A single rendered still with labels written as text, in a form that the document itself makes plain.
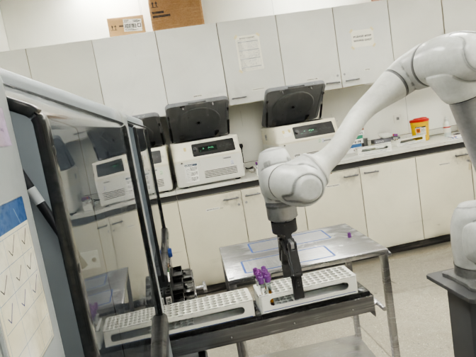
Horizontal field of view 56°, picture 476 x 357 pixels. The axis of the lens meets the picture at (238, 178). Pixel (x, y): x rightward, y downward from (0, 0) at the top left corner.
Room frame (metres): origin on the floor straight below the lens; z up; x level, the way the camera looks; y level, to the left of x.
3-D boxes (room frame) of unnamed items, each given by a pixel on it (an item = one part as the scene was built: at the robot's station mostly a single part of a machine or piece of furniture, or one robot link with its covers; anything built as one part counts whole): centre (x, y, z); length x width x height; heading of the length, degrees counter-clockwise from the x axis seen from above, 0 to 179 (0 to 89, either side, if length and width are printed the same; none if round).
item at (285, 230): (1.29, -0.11, 1.02); 0.08 x 0.07 x 0.09; 8
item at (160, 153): (3.78, 0.83, 1.22); 0.62 x 0.56 x 0.64; 6
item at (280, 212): (1.29, -0.11, 1.09); 0.09 x 0.09 x 0.06
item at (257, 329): (1.27, -0.01, 0.78); 0.73 x 0.14 x 0.09; 98
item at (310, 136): (3.98, -0.60, 1.25); 0.62 x 0.56 x 0.69; 7
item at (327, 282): (1.29, -0.14, 0.84); 0.30 x 0.10 x 0.06; 98
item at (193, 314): (1.25, 0.17, 0.83); 0.30 x 0.10 x 0.06; 98
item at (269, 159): (1.27, -0.11, 1.20); 0.13 x 0.11 x 0.16; 13
